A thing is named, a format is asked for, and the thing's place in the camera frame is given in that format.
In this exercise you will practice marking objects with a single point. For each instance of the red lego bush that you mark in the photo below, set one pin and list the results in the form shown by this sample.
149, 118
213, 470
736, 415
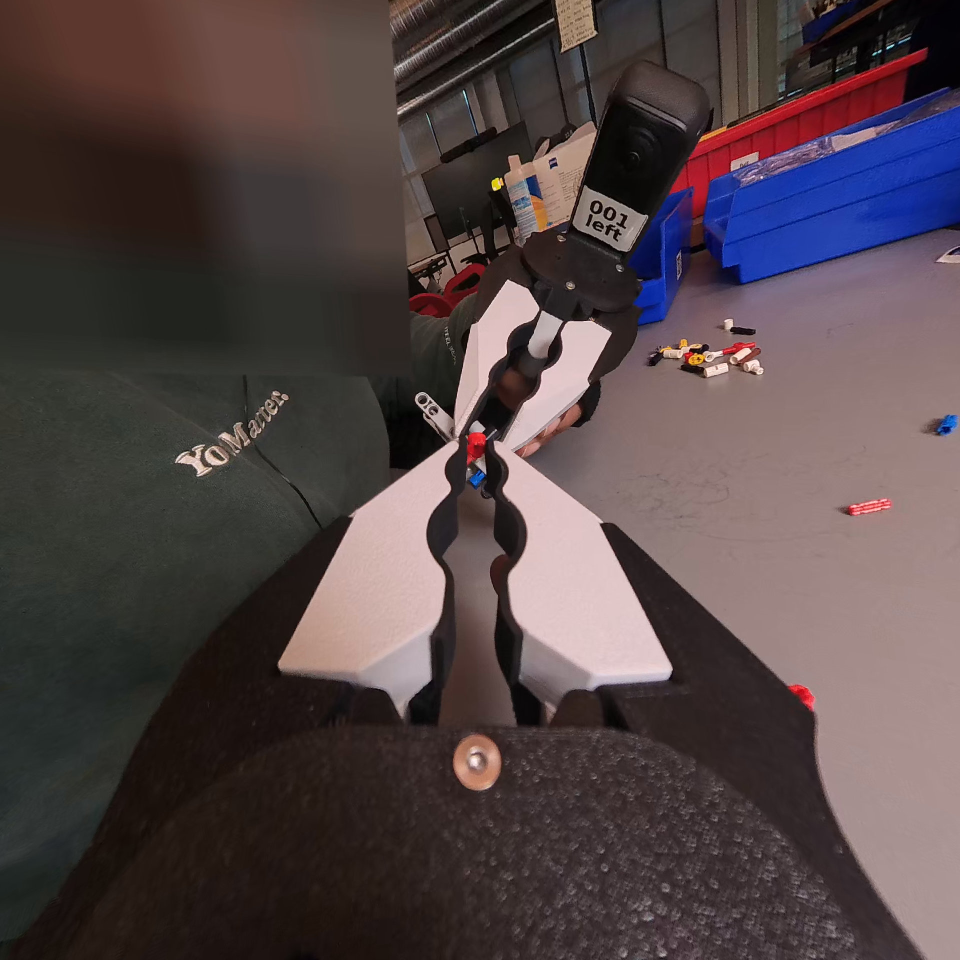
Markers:
474, 450
802, 696

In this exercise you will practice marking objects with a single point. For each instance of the red plastic container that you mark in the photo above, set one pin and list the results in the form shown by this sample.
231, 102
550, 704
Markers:
431, 304

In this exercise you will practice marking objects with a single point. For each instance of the red lego pin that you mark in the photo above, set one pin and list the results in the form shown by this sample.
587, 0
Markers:
870, 507

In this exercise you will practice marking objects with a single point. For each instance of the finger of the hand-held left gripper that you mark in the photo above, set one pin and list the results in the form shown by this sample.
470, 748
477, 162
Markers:
495, 322
574, 360

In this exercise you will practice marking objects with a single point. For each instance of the lego instruction booklet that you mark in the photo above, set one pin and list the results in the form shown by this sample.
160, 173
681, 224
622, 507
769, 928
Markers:
949, 253

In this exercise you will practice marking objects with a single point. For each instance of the large blue storage bin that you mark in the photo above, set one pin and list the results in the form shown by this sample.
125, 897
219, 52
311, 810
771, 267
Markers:
825, 217

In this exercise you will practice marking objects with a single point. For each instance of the red storage bin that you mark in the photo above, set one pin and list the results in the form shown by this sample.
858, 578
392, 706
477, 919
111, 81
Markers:
750, 142

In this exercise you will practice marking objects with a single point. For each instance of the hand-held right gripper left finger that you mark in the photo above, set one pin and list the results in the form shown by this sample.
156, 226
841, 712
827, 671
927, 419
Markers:
360, 592

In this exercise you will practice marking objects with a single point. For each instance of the person's left forearm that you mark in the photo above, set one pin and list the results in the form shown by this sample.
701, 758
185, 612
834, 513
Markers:
442, 337

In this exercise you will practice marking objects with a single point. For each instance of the paper note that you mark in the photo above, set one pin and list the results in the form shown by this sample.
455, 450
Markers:
576, 26

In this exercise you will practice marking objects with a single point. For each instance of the blue lego pin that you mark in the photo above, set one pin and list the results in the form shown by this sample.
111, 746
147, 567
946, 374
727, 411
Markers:
946, 424

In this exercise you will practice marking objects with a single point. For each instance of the small blue storage bin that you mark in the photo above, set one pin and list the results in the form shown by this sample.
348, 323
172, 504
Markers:
667, 255

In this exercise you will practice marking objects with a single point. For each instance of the cluster of white lego connectors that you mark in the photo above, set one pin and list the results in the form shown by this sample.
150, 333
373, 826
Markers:
712, 369

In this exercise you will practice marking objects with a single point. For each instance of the person's left hand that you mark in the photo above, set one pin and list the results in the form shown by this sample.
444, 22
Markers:
551, 441

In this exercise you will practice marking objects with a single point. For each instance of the person in green sweatshirt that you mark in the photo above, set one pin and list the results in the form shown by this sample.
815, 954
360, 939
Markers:
150, 562

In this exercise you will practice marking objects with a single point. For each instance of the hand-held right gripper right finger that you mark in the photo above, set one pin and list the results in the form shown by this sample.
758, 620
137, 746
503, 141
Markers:
585, 592

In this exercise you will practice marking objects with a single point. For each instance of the white blue wipes box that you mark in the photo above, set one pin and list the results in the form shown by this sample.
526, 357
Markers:
559, 180

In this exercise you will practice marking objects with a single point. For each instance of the black monitor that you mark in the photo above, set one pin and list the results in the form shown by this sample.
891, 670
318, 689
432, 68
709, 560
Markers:
465, 195

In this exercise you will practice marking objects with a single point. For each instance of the grey lego gear assembly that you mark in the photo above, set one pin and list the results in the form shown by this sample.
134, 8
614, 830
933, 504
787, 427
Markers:
433, 411

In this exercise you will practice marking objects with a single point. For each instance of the white spray bottle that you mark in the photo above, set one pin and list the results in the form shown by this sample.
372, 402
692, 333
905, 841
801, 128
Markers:
523, 202

